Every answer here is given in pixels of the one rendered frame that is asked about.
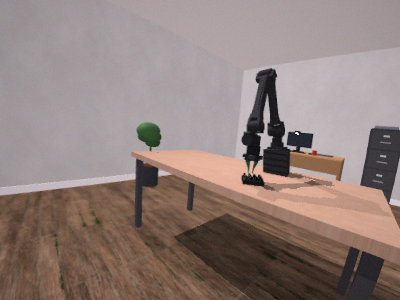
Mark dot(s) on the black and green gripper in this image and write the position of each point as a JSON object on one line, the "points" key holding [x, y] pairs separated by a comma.
{"points": [[248, 161]]}

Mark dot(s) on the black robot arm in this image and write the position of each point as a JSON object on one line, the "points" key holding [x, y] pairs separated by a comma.
{"points": [[250, 139]]}

